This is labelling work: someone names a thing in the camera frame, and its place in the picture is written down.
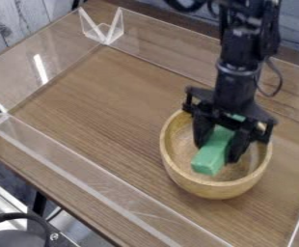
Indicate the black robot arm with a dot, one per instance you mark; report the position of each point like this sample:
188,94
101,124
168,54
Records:
250,40

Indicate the green rectangular block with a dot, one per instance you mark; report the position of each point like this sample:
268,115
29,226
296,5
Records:
208,160

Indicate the grey metal bracket with screw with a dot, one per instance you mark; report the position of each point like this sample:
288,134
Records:
59,239

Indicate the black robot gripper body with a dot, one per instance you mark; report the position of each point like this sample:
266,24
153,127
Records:
229,104

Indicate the light wooden bowl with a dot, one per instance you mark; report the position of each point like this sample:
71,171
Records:
233,179

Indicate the black table leg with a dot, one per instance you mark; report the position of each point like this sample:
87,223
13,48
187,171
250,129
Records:
39,204

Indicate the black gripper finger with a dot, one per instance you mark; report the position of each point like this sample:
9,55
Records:
237,145
203,128

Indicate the clear acrylic tray enclosure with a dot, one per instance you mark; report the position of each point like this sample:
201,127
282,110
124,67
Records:
88,88

